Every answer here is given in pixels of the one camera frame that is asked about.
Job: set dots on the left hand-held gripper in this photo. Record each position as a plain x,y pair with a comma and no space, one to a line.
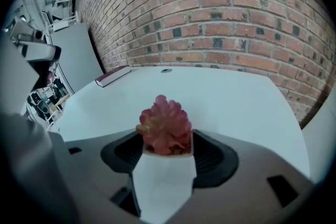
15,70

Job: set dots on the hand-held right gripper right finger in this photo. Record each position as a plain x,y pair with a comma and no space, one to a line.
218,162

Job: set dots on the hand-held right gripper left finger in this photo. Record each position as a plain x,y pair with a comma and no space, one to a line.
119,153

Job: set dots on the pink flowers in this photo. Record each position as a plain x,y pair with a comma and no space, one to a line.
50,78
164,128

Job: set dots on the wooden stool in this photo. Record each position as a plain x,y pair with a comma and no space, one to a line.
61,102

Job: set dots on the grey partition panel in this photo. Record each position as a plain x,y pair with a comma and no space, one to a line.
76,57

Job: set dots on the dark red book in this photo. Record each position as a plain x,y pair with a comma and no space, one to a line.
113,78

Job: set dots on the white side table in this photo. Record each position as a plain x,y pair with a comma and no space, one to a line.
321,136

